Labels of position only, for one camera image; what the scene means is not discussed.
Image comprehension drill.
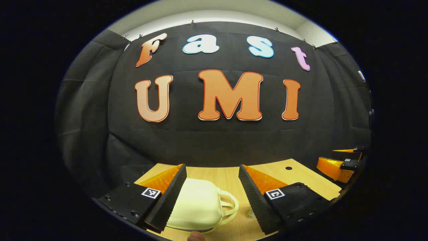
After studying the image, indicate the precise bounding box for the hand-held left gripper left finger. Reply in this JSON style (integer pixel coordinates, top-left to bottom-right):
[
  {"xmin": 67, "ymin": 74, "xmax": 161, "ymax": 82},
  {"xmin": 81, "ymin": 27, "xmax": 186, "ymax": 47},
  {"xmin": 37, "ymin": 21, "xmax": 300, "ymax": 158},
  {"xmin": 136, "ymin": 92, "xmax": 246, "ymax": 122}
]
[{"xmin": 96, "ymin": 163, "xmax": 188, "ymax": 233}]

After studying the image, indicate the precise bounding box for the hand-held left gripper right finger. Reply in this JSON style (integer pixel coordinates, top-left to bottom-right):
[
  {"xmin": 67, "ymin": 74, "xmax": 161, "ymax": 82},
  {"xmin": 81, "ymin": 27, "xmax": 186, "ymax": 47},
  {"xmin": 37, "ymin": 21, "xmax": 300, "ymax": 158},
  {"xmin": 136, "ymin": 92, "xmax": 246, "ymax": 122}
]
[{"xmin": 238, "ymin": 164, "xmax": 333, "ymax": 235}]

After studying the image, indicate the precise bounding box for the pale yellow suitcase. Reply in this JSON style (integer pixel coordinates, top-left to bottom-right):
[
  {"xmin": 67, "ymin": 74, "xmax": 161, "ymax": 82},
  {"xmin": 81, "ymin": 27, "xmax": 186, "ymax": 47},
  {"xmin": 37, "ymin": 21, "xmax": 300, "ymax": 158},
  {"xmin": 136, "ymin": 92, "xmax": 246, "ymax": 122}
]
[{"xmin": 166, "ymin": 177, "xmax": 240, "ymax": 234}]

